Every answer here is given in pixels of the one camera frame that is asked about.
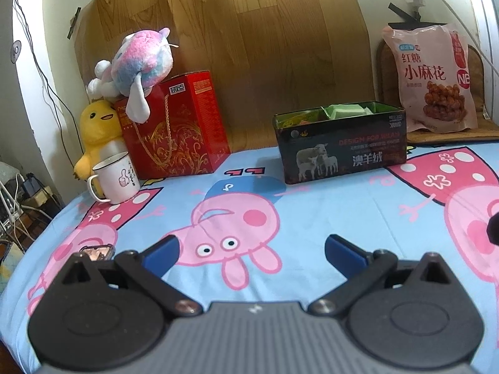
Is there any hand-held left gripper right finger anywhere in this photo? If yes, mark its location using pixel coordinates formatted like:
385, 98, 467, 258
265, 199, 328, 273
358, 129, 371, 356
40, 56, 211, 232
308, 234, 457, 317

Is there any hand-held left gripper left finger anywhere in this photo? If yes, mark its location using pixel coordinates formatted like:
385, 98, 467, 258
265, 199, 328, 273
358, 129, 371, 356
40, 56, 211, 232
52, 234, 204, 317

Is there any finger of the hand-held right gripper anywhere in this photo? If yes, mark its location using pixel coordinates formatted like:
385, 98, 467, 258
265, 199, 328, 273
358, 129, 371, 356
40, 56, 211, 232
487, 212, 499, 247

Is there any black tin box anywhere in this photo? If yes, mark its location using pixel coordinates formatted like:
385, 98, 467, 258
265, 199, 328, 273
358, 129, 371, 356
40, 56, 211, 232
273, 101, 408, 185

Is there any light green wafer packet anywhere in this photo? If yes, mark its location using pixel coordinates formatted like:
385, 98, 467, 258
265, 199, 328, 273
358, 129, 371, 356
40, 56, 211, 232
325, 103, 373, 119

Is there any printed cartoon pig blanket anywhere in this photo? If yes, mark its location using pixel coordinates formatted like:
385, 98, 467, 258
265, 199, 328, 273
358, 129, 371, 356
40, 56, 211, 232
0, 140, 499, 374

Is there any smartphone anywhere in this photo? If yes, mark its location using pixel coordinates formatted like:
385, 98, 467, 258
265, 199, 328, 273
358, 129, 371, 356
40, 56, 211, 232
78, 243, 115, 261

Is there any white enamel mug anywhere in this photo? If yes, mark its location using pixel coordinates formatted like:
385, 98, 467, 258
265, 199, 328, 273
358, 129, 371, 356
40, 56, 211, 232
86, 151, 141, 204

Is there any red gift box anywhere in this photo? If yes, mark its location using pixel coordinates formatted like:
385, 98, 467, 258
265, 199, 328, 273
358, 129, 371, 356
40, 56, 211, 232
114, 71, 231, 180

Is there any beige power strip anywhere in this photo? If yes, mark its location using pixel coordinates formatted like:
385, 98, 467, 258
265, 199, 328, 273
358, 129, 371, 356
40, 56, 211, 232
19, 189, 53, 213

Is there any yellow duck plush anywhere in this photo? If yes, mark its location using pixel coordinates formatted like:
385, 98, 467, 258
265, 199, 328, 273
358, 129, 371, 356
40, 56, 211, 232
74, 100, 129, 182

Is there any black charger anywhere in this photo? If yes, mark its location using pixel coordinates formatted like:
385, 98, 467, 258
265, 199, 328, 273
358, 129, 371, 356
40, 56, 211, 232
22, 175, 41, 199

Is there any large pink snack bag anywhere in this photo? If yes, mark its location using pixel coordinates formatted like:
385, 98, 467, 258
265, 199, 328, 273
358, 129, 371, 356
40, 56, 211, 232
381, 23, 479, 133

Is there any pastel plush toy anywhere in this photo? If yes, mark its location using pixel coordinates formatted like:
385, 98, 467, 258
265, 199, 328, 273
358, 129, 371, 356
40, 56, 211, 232
86, 27, 180, 122

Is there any black tape strip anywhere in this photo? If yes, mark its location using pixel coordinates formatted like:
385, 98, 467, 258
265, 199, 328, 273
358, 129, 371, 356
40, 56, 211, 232
388, 3, 422, 24

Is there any wood grain board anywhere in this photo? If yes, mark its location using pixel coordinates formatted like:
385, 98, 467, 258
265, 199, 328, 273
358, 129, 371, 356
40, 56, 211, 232
74, 0, 377, 152

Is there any black cable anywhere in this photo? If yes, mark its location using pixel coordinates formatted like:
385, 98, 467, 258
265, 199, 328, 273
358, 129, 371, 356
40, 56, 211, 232
13, 0, 79, 164

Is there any white cable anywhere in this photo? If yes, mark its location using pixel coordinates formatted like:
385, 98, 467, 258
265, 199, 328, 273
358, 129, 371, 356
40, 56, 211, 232
429, 0, 499, 79

